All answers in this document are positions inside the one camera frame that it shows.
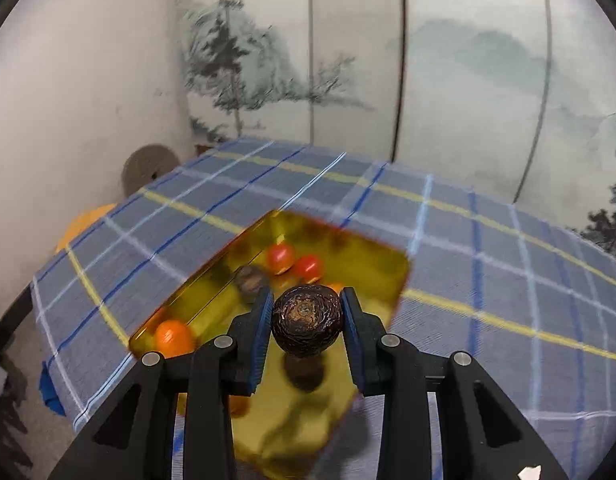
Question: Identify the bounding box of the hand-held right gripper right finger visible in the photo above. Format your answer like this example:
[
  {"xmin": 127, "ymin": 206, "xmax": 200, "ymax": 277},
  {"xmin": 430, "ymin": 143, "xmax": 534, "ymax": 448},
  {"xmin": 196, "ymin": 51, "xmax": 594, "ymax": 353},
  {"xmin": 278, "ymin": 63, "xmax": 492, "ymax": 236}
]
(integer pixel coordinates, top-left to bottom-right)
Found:
[{"xmin": 342, "ymin": 286, "xmax": 568, "ymax": 480}]

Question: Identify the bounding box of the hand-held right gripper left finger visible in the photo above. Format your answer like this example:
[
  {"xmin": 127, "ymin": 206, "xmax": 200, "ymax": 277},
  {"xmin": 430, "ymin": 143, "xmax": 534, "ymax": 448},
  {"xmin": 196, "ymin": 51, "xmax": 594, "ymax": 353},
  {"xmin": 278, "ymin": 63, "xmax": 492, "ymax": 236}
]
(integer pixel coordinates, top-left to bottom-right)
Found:
[{"xmin": 48, "ymin": 287, "xmax": 273, "ymax": 480}]

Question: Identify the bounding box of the gold and red tin box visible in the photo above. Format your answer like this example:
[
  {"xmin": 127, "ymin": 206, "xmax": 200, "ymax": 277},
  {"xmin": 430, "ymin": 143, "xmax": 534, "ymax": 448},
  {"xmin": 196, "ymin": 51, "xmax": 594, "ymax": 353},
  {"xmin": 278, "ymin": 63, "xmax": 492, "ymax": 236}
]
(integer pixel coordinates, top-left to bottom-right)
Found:
[{"xmin": 128, "ymin": 210, "xmax": 413, "ymax": 480}]

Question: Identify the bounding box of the red cherry tomato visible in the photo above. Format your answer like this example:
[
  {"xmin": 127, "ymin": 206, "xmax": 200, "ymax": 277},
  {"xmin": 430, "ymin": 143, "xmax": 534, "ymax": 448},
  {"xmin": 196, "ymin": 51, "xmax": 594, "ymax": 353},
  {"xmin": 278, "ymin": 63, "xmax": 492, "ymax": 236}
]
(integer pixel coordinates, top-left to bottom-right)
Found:
[
  {"xmin": 266, "ymin": 244, "xmax": 295, "ymax": 275},
  {"xmin": 293, "ymin": 254, "xmax": 323, "ymax": 282}
]

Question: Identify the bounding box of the large mandarin orange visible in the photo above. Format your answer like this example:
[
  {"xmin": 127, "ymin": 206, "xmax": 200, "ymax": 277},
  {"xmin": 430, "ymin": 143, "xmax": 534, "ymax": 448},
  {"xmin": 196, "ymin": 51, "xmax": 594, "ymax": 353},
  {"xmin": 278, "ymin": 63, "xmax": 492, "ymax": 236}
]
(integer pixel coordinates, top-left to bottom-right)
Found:
[{"xmin": 154, "ymin": 319, "xmax": 195, "ymax": 357}]

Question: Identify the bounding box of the blue plaid tablecloth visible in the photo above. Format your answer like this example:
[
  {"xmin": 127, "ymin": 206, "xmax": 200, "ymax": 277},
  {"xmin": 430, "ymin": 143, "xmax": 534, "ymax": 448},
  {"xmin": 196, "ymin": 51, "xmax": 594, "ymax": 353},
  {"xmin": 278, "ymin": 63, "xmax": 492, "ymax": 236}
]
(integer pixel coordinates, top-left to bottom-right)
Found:
[{"xmin": 32, "ymin": 136, "xmax": 616, "ymax": 480}]

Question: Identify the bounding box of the orange stool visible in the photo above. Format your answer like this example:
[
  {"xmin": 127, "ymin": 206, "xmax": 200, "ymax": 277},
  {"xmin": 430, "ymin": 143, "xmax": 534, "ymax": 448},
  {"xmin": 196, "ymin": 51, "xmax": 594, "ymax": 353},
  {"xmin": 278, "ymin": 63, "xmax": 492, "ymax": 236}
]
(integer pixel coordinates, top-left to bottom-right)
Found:
[{"xmin": 55, "ymin": 203, "xmax": 120, "ymax": 253}]

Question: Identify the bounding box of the blue cloth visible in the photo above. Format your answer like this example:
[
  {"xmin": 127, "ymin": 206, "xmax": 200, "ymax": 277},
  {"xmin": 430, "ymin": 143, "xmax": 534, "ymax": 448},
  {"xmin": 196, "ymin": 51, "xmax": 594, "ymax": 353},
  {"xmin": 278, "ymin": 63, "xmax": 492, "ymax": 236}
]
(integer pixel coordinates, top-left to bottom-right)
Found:
[{"xmin": 38, "ymin": 360, "xmax": 69, "ymax": 416}]

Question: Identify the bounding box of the landscape painted folding screen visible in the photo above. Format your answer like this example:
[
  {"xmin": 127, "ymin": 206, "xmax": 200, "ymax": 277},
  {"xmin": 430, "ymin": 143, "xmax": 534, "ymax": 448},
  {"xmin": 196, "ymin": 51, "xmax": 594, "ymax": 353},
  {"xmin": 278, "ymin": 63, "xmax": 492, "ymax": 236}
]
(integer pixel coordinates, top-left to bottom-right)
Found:
[{"xmin": 175, "ymin": 0, "xmax": 616, "ymax": 261}]

